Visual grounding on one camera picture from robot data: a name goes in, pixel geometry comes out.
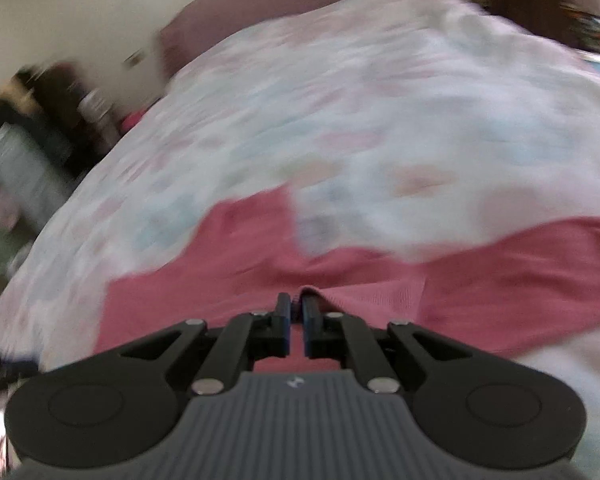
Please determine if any mauve pillow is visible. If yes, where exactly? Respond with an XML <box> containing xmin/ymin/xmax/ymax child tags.
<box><xmin>159</xmin><ymin>0</ymin><xmax>433</xmax><ymax>83</ymax></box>

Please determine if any brown wooden furniture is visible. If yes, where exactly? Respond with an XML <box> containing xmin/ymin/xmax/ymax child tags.
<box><xmin>467</xmin><ymin>0</ymin><xmax>588</xmax><ymax>48</ymax></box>

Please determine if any floral fleece blanket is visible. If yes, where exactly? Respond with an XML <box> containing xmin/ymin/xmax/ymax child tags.
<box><xmin>0</xmin><ymin>0</ymin><xmax>600</xmax><ymax>480</ymax></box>

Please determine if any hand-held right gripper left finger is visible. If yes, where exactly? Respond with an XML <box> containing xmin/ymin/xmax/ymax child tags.
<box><xmin>121</xmin><ymin>292</ymin><xmax>293</xmax><ymax>396</ymax></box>

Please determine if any black jacket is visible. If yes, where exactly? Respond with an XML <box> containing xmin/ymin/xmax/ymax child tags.
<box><xmin>0</xmin><ymin>60</ymin><xmax>123</xmax><ymax>171</ymax></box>

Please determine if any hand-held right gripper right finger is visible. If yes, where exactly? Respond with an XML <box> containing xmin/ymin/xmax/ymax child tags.
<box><xmin>300</xmin><ymin>294</ymin><xmax>468</xmax><ymax>395</ymax></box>

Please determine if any small pink item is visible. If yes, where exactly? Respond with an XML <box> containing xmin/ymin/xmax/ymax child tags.
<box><xmin>121</xmin><ymin>110</ymin><xmax>148</xmax><ymax>133</ymax></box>

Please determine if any pink shirt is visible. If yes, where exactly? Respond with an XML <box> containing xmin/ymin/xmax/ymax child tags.
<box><xmin>94</xmin><ymin>187</ymin><xmax>600</xmax><ymax>373</ymax></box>

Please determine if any colourful printed item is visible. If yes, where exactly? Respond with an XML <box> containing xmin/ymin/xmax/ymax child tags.
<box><xmin>560</xmin><ymin>2</ymin><xmax>600</xmax><ymax>58</ymax></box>

